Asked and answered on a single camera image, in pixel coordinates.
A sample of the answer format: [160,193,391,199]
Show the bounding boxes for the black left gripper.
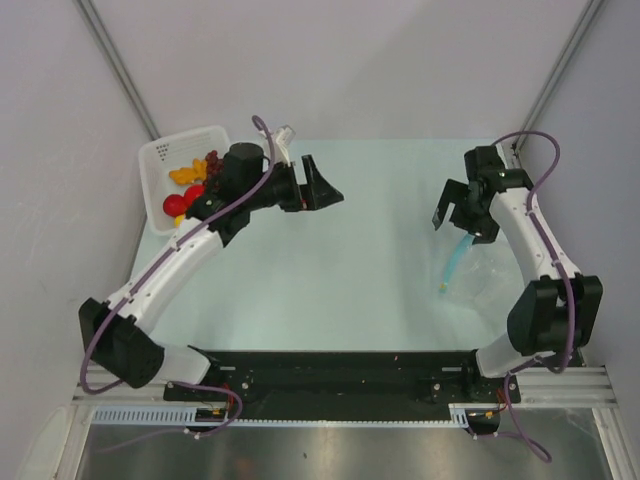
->
[245,155,342,213]

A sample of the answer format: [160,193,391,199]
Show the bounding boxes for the clear zip top bag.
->
[439,234,523,315]

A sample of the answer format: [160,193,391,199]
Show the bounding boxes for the purple fake grapes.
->
[203,150,224,194]

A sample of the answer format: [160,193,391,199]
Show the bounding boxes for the red fake tomato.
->
[183,184,205,207]

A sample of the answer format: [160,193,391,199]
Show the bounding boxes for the orange fake food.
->
[168,158,207,186]

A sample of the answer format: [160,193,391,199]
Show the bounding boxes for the yellow fake lemon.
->
[174,214,186,228]

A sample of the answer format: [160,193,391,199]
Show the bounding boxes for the red fake apple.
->
[162,194,187,218]

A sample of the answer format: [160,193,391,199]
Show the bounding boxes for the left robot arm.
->
[78,142,344,400]

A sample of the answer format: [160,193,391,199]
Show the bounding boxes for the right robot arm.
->
[432,145,604,401]

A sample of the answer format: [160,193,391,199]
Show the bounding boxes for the white plastic basket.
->
[138,125,231,236]

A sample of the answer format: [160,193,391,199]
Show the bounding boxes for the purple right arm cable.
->
[492,130,576,464]

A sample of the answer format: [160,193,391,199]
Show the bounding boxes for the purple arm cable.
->
[492,130,576,464]
[79,114,279,454]

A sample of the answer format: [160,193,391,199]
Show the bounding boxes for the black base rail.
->
[102,349,524,421]

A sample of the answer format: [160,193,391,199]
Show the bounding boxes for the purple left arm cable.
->
[79,114,279,454]

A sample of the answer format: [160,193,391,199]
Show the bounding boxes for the white slotted cable duct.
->
[93,404,502,428]

